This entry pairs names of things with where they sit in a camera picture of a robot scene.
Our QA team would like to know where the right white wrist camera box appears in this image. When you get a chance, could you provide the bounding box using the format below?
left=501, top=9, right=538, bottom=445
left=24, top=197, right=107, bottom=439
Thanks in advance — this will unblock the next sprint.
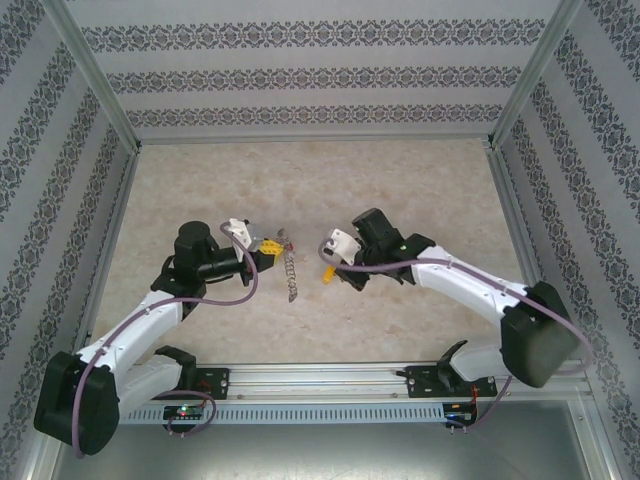
left=324, top=227, right=362, bottom=265

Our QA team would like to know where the left circuit board green light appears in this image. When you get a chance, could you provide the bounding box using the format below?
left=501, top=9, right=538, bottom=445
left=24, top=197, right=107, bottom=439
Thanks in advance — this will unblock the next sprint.
left=162, top=405, right=208, bottom=421

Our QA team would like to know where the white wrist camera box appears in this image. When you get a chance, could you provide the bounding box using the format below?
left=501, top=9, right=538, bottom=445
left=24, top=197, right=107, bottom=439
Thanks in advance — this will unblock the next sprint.
left=223, top=217, right=266, bottom=250
left=324, top=227, right=362, bottom=265

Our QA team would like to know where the right aluminium frame post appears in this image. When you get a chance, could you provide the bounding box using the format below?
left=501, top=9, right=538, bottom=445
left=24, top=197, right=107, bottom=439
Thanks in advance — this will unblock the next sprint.
left=485, top=0, right=587, bottom=150

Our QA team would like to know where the grey sheet metal panel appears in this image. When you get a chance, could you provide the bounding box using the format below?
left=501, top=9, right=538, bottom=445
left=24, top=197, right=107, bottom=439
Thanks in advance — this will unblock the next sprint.
left=49, top=399, right=614, bottom=480

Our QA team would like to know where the aluminium frame post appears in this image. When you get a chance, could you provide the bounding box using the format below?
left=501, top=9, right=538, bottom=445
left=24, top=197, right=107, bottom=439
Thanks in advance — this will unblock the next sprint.
left=485, top=0, right=587, bottom=150
left=39, top=0, right=142, bottom=152

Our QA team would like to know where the grey slotted cable duct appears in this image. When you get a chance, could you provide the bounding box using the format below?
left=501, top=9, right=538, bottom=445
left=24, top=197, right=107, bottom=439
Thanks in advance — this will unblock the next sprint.
left=117, top=403, right=446, bottom=424

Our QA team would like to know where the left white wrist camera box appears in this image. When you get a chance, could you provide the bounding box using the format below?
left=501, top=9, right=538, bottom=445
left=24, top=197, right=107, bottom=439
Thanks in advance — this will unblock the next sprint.
left=223, top=217, right=266, bottom=250

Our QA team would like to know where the aluminium mounting rail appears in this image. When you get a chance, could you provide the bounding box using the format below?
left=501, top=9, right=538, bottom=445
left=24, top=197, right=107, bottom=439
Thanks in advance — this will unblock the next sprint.
left=47, top=362, right=596, bottom=401

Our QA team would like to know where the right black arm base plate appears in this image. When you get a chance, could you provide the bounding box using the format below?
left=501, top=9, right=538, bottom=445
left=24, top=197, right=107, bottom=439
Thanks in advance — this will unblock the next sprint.
left=405, top=364, right=499, bottom=400

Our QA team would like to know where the left aluminium frame post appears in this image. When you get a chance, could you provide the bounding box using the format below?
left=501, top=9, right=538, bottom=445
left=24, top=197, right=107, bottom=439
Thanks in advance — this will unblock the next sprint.
left=39, top=0, right=142, bottom=152

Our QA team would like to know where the left aluminium table edge rail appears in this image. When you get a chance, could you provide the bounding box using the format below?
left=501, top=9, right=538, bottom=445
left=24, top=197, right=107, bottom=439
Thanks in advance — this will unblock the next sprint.
left=68, top=147, right=142, bottom=366

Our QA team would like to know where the aluminium table edge rail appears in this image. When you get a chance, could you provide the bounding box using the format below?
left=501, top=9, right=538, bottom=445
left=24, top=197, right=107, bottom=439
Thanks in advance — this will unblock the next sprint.
left=485, top=142, right=571, bottom=361
left=68, top=147, right=142, bottom=366

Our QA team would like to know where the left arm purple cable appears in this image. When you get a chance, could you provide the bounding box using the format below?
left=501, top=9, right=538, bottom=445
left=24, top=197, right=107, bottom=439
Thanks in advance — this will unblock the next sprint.
left=72, top=222, right=260, bottom=459

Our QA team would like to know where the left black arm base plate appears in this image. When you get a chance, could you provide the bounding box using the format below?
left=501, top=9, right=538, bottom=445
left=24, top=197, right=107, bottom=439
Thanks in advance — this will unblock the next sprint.
left=149, top=367, right=232, bottom=401

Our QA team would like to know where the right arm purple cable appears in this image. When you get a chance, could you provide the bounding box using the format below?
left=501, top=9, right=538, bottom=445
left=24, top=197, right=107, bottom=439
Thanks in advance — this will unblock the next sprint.
left=318, top=239, right=594, bottom=431

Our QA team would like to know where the right aluminium table edge rail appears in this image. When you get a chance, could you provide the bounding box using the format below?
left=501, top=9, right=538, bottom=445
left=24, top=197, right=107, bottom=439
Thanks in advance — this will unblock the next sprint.
left=485, top=142, right=571, bottom=361

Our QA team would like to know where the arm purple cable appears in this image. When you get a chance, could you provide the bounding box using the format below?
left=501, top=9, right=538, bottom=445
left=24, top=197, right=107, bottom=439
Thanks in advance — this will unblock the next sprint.
left=318, top=239, right=594, bottom=431
left=72, top=222, right=260, bottom=459

